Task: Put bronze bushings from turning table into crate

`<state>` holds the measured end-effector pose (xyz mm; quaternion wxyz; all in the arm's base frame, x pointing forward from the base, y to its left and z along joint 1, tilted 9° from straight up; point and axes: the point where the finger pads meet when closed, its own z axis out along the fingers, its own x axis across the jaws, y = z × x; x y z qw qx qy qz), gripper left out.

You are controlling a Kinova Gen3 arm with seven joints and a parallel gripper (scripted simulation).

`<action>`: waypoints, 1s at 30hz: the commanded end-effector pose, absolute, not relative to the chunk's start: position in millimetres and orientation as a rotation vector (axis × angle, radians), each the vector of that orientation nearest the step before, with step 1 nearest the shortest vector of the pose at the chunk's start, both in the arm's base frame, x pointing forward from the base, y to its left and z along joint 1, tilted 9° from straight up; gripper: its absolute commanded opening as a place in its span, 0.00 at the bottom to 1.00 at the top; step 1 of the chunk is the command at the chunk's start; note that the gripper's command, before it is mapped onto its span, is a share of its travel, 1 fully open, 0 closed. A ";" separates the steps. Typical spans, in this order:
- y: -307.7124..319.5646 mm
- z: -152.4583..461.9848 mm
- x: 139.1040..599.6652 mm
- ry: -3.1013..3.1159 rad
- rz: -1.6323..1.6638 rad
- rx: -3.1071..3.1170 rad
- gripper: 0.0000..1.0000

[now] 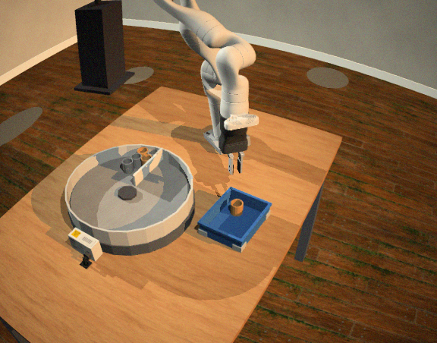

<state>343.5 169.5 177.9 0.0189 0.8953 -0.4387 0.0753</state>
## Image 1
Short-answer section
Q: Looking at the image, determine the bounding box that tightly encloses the blue open-top crate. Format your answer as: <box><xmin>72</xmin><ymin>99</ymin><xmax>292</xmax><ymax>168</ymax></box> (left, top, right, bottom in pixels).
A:
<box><xmin>197</xmin><ymin>187</ymin><xmax>271</xmax><ymax>253</ymax></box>

